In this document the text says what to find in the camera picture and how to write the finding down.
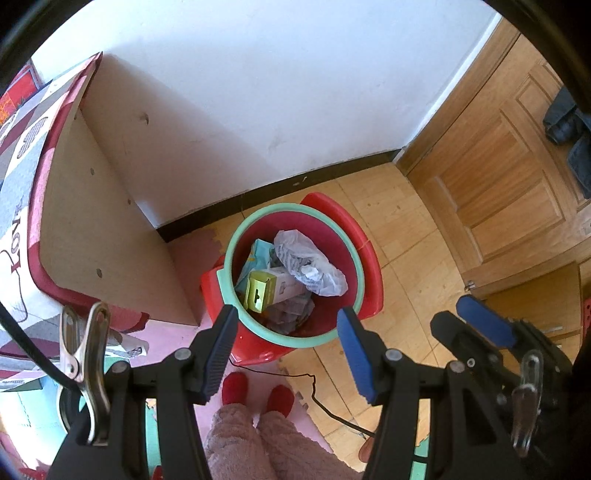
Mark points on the printed white plastic bag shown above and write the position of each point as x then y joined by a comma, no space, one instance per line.
129,346

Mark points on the clear plastic bag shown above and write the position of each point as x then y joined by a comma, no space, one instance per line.
295,249

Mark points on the teal plastic packet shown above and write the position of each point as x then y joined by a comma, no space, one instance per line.
261,254

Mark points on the red floral printed cloth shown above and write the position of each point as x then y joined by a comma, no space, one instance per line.
16,99

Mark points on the red plastic basin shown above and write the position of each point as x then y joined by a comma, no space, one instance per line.
369,277

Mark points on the flat grey box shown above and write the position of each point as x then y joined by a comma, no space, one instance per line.
18,381

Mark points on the red fuzzy slipper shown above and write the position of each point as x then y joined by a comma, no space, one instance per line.
235,392
280,400

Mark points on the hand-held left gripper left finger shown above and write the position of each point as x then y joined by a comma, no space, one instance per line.
221,350

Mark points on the wooden door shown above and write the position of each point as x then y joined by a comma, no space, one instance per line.
498,184

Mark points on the green foam floor mat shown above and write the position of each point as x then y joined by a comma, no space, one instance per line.
151,438
420,466

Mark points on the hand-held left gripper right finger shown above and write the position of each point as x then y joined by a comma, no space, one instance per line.
355,355

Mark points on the person's right leg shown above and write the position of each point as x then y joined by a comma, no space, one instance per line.
304,452

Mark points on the dark hanging garment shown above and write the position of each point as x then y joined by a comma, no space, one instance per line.
561,120

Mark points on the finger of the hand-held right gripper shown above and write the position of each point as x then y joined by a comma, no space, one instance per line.
461,341
485,316

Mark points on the white and green carton box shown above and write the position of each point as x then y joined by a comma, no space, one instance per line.
263,288

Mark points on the clear packet with white label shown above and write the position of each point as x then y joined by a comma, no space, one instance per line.
291,314

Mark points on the blue foam floor mat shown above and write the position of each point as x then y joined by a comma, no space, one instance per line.
27,410

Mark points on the checked heart blanket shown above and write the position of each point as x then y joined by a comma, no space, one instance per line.
18,194

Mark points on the wooden cabinet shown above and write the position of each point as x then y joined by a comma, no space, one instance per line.
531,295

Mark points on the metal spring clip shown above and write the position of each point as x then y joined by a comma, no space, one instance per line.
92,360
526,406

